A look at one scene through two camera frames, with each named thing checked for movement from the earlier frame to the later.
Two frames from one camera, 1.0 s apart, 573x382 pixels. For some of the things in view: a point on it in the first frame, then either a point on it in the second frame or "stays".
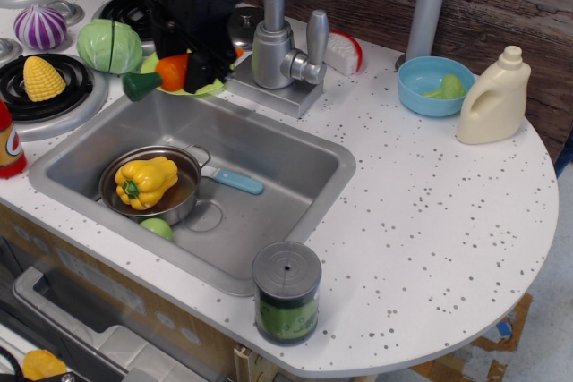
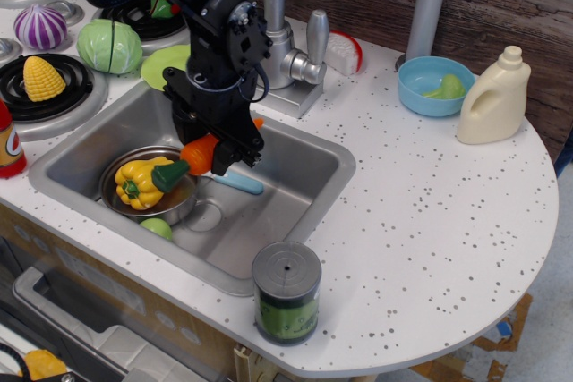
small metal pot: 176,202 stays
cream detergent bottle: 495,100 stays
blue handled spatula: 232,179 stays
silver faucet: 275,75 stays
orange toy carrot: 171,75 → 197,158
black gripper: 203,15 → 226,112
